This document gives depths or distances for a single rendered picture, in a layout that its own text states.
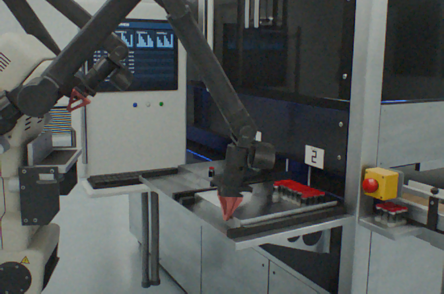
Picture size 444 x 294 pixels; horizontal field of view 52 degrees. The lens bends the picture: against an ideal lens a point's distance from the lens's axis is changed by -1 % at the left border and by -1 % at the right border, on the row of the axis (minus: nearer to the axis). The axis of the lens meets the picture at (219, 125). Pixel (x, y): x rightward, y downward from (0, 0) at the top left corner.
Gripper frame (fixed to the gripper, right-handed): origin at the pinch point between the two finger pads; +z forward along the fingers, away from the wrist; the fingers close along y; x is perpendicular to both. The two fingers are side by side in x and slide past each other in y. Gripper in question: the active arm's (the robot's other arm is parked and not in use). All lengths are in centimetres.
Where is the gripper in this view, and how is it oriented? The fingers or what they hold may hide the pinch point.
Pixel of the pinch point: (226, 217)
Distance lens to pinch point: 124.9
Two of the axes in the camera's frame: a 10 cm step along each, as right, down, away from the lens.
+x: -5.0, -1.5, 8.5
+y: 8.5, 1.1, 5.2
